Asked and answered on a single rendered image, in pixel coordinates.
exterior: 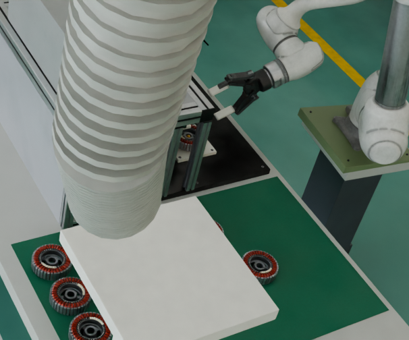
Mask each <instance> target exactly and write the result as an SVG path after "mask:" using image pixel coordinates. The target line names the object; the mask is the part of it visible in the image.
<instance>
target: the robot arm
mask: <svg viewBox="0 0 409 340"><path fill-rule="evenodd" d="M362 1H365V0H295V1H293V2H292V3H291V4H289V5H288V6H287V7H276V6H273V5H268V6H266V7H264V8H262V9H261V10H260V11H259V12H258V14H257V17H256V25H257V28H258V31H259V32H260V34H261V36H262V38H263V40H264V42H265V43H266V45H267V46H268V47H269V48H270V49H271V50H272V52H273V53H274V55H275V56H276V59H274V60H273V61H271V62H269V63H267V64H265V65H264V66H263V68H262V69H260V70H258V71H256V72H254V73H253V71H252V70H248V71H247V72H239V73H234V74H227V75H226V76H227V77H225V78H224V79H225V81H223V82H221V83H219V84H218V85H216V86H214V87H212V88H210V89H208V90H207V91H208V93H209V94H210V95H211V96H214V95H216V94H218V93H220V92H222V91H224V90H226V89H228V88H229V86H242V87H243V92H242V95H241V96H240V98H239V99H238V100H237V101H236V102H235V104H234V105H233V106H231V105H230V106H228V107H226V108H224V109H222V110H220V111H218V112H216V113H214V116H215V118H216V119H217V121H218V120H220V119H222V118H224V117H226V116H228V115H231V114H232V113H235V114H236V115H239V114H240V113H241V112H242V111H244V110H245V109H246V108H247V107H248V106H249V105H250V104H252V103H253V102H254V101H255V100H257V99H258V98H259V97H258V95H257V93H258V92H259V91H261V92H265V91H267V90H269V89H271V87H272V88H277V87H279V86H281V85H283V84H286V83H287V82H290V81H292V80H297V79H300V78H302V77H304V76H306V75H308V74H309V73H311V72H313V71H314V70H316V69H317V68H318V67H319V66H321V65H322V63H323V61H324V53H323V50H322V48H321V47H320V45H319V43H317V42H311V41H308V42H302V41H301V40H300V39H299V38H298V36H297V35H298V30H299V28H300V19H301V17H302V16H303V15H304V14H305V13H306V12H308V11H310V10H313V9H322V8H328V7H338V6H344V5H352V4H355V3H360V2H362ZM408 87H409V0H393V4H392V9H391V15H390V19H389V26H388V29H387V36H386V40H385V46H384V50H383V57H382V61H381V68H380V69H378V70H377V71H375V72H374V73H372V74H371V75H370V76H369V77H368V78H367V79H366V80H365V81H364V83H363V85H362V87H361V88H360V90H359V92H358V94H357V96H356V98H355V101H354V104H353V105H348V106H347V107H346V113H347V115H348V116H347V117H340V116H335V117H334V118H333V122H334V123H335V124H336V125H337V126H338V127H339V128H340V130H341V131H342V132H343V134H344V136H345V137H346V138H347V139H348V141H349V142H350V144H351V146H352V148H353V149H354V150H355V151H360V150H362V151H363V153H364V154H365V155H366V156H367V157H368V158H369V159H370V160H371V161H372V162H376V163H378V164H382V165H387V164H390V163H394V162H396V161H398V160H399V159H400V158H401V157H402V156H403V154H404V153H405V151H406V149H407V147H408V135H409V103H408V101H407V100H406V97H407V95H408Z"/></svg>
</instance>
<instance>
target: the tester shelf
mask: <svg viewBox="0 0 409 340"><path fill-rule="evenodd" d="M8 9H9V0H0V33H1V35H2V36H3V38H4V39H5V41H6V43H7V44H8V45H9V47H10V49H11V50H12V52H13V53H14V55H15V56H16V58H17V60H18V61H19V62H20V65H21V66H22V67H23V69H24V71H25V72H26V74H27V75H28V77H29V78H30V80H31V81H32V83H33V84H34V86H35V88H36V89H37V91H38V93H39V94H40V95H41V97H42V98H43V100H44V102H45V103H46V105H47V106H48V108H49V110H50V111H51V112H52V114H53V115H54V110H55V101H56V96H57V92H56V91H55V89H54V87H53V86H52V85H51V83H50V81H49V80H48V79H47V77H46V75H45V74H44V73H43V71H42V69H41V68H40V67H39V65H38V63H37V62H36V60H35V59H34V57H33V56H32V54H31V53H30V51H29V50H28V48H27V47H26V45H25V44H24V42H23V41H22V39H21V38H20V36H19V35H18V33H17V32H16V30H15V29H14V27H13V26H12V25H11V23H10V21H9V20H8ZM214 112H215V108H214V106H212V104H211V103H210V102H209V101H208V99H207V98H206V97H205V96H204V94H203V93H202V92H201V91H200V90H199V89H198V87H197V86H196V85H195V84H194V82H193V81H192V80H191V81H190V85H189V87H188V89H187V93H186V97H185V100H184V102H183V103H182V110H181V112H180V115H179V116H178V122H177V124H176V127H180V126H184V125H190V124H194V123H201V122H205V121H211V120H212V119H213V115H214Z"/></svg>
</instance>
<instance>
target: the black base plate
mask: <svg viewBox="0 0 409 340"><path fill-rule="evenodd" d="M191 80H192V81H193V82H194V84H195V85H196V86H197V87H198V89H199V90H200V91H201V92H202V93H203V94H204V96H205V97H206V98H207V99H208V101H209V102H210V103H211V104H212V106H214V108H215V112H214V113H216V112H218V111H220V110H221V109H220V108H219V107H218V106H217V105H216V104H215V102H214V101H213V100H212V99H211V97H210V96H209V95H208V94H207V93H206V92H205V90H204V89H203V88H202V87H201V85H200V84H199V83H198V82H197V81H196V80H195V79H194V77H193V76H192V79H191ZM212 120H213V121H212V124H211V128H210V132H209V136H208V139H207V140H208V141H209V142H210V143H211V145H212V146H213V148H214V149H215V150H216V151H217V153H216V154H214V155H210V156H207V157H203V158H202V162H201V165H200V169H199V172H198V177H197V180H196V185H195V187H194V190H191V189H190V191H185V188H183V186H182V184H183V180H184V176H185V172H186V167H187V164H188V161H184V162H181V163H178V162H177V161H176V160H175V165H174V168H173V173H172V176H171V181H170V185H169V190H168V193H167V196H166V197H164V196H162V198H161V201H163V200H168V199H171V198H176V197H179V196H184V195H187V194H192V193H195V192H200V191H203V190H208V189H211V188H216V187H219V186H224V185H227V184H230V183H235V182H238V181H243V180H246V179H251V178H254V177H259V176H262V175H267V174H269V172H270V168H269V167H268V166H267V164H266V163H265V162H264V161H263V160H262V158H260V156H259V155H258V154H257V153H256V151H255V150H254V149H253V147H251V145H250V144H249V143H248V142H247V141H246V139H245V138H244V137H243V136H242V135H241V133H240V132H239V131H238V130H237V129H236V127H235V126H234V125H233V124H232V122H231V121H230V120H229V119H228V118H227V117H224V118H222V119H220V120H218V121H217V119H216V118H215V116H214V115H213V119H212Z"/></svg>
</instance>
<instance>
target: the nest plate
mask: <svg viewBox="0 0 409 340"><path fill-rule="evenodd" d="M190 152H191V151H186V150H184V149H183V150H181V149H178V153H177V156H176V161H177V162H178V163H181V162H184V161H188V159H189V156H190ZM216 153H217V151H216V150H215V149H214V148H213V146H212V145H211V143H210V142H209V141H208V140H207V144H206V146H205V150H204V154H203V157H207V156H210V155H214V154H216Z"/></svg>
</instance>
